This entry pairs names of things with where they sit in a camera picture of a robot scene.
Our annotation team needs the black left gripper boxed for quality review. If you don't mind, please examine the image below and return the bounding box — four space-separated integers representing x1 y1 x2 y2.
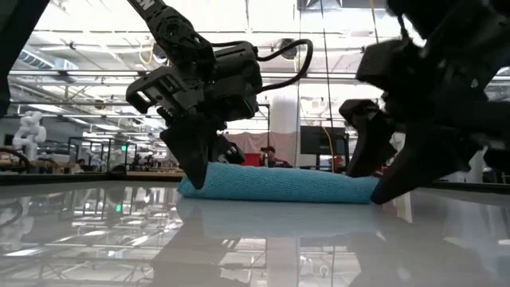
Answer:
125 39 265 191

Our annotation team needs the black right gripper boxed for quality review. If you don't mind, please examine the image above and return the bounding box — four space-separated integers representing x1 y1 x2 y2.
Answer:
338 15 510 206

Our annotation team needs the blue microfibre towel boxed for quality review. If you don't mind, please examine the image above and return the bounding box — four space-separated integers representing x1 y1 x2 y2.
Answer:
177 161 380 205

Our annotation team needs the pale curtain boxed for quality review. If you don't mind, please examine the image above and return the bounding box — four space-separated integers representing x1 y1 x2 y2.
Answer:
225 131 298 164

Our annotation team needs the red cabinet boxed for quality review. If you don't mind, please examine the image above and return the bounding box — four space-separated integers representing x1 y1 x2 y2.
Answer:
242 152 262 167

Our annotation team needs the person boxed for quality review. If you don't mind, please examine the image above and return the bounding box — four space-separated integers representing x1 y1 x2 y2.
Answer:
258 146 294 169

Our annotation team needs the black monitor on stand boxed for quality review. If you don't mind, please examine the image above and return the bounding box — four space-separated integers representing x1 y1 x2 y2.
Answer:
300 125 347 157

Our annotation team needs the white structural column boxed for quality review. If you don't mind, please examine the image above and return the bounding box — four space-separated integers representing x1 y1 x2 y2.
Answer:
269 85 300 136

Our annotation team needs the long LED light bar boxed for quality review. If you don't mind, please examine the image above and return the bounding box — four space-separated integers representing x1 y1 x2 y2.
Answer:
7 68 510 83

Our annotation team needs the thin black cord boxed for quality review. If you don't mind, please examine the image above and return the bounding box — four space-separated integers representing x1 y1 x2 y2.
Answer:
295 81 301 173

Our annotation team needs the black cable with coil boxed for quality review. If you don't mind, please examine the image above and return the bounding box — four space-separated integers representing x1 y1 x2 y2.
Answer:
320 0 336 175

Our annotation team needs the black cable reel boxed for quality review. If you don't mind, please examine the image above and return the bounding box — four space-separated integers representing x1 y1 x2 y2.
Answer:
151 41 169 65
274 37 299 61

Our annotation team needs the black cage frame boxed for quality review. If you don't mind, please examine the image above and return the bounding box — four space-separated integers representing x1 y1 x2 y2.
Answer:
67 136 129 174

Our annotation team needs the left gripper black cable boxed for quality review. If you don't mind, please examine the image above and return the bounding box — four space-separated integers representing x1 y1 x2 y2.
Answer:
210 38 314 95

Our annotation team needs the yellow cable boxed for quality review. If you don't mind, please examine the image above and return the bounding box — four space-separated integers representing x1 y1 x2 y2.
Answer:
369 0 380 45

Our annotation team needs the small silver air duct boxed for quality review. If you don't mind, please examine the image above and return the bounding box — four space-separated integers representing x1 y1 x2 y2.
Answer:
18 49 79 72

